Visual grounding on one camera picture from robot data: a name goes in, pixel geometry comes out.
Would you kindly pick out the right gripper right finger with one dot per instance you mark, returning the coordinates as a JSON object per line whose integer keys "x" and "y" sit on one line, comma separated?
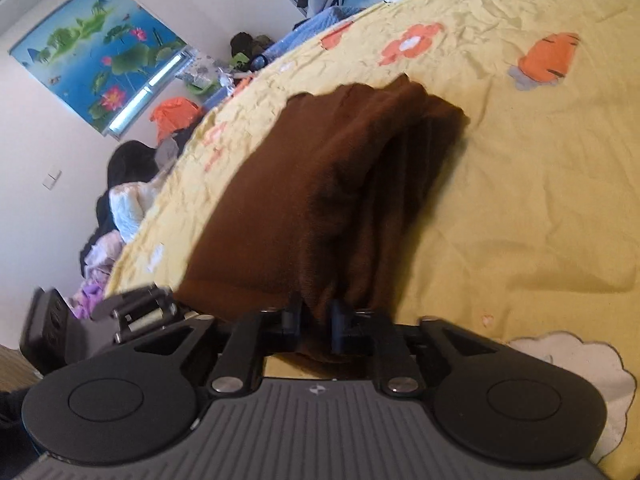
{"x": 493, "y": 401}

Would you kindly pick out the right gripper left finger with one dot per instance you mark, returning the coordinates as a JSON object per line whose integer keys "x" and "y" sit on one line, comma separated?
{"x": 142, "y": 397}

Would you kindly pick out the brown knit sweater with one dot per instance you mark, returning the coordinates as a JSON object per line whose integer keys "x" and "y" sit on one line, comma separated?
{"x": 320, "y": 212}

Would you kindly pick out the white fluffy garment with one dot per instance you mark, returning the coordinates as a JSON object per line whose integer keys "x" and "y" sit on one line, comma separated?
{"x": 131, "y": 201}

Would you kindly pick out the yellow floral bed quilt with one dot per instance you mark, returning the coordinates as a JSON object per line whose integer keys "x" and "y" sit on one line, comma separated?
{"x": 534, "y": 240}

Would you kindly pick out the orange plastic bag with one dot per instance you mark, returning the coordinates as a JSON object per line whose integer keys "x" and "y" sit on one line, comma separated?
{"x": 174, "y": 114}

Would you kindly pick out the lotus picture window blind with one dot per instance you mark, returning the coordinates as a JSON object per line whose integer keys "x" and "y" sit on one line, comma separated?
{"x": 105, "y": 59}

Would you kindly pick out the blue quilted blanket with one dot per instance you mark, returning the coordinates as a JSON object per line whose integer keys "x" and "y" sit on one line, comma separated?
{"x": 303, "y": 32}

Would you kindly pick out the white wall switch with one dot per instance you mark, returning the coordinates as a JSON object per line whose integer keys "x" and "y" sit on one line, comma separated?
{"x": 51, "y": 178}

